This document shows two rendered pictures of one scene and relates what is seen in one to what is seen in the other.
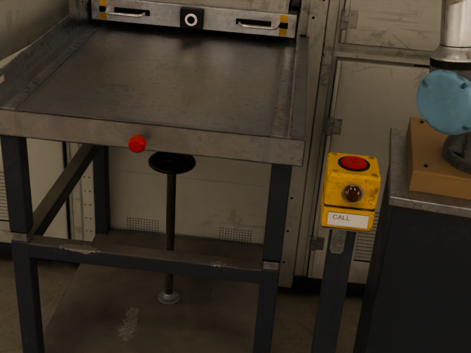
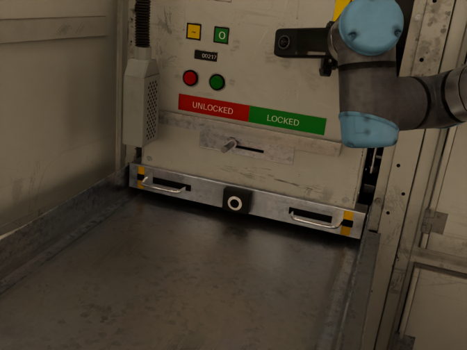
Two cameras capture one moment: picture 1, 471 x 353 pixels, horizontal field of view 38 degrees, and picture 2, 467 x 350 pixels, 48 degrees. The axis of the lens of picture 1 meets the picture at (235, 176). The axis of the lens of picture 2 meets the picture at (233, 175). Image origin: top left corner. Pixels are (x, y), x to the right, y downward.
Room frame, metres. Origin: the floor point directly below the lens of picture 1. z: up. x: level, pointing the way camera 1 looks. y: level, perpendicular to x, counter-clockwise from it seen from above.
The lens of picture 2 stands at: (0.74, -0.08, 1.35)
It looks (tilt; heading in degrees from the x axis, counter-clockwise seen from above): 21 degrees down; 13
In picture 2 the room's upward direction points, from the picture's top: 6 degrees clockwise
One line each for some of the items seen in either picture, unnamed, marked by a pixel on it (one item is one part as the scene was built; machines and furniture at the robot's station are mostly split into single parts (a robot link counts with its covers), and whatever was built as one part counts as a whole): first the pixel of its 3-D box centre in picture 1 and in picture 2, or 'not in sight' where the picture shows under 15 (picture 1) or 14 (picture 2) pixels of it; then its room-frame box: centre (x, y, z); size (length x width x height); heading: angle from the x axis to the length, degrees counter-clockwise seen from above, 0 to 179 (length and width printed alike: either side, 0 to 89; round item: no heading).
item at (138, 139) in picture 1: (138, 141); not in sight; (1.15, 0.19, 0.82); 0.04 x 0.03 x 0.03; 176
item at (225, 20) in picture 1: (194, 15); (242, 195); (1.79, 0.14, 0.89); 0.54 x 0.05 x 0.06; 86
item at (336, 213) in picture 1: (349, 191); not in sight; (0.96, -0.18, 0.85); 0.08 x 0.08 x 0.10; 86
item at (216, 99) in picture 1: (174, 76); (190, 286); (1.51, 0.16, 0.82); 0.68 x 0.62 x 0.06; 176
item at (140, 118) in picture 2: not in sight; (142, 101); (1.72, 0.36, 1.09); 0.08 x 0.05 x 0.17; 176
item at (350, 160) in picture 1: (353, 165); not in sight; (0.96, -0.18, 0.90); 0.04 x 0.04 x 0.02
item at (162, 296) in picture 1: (168, 295); not in sight; (1.51, 0.16, 0.18); 0.06 x 0.06 x 0.02
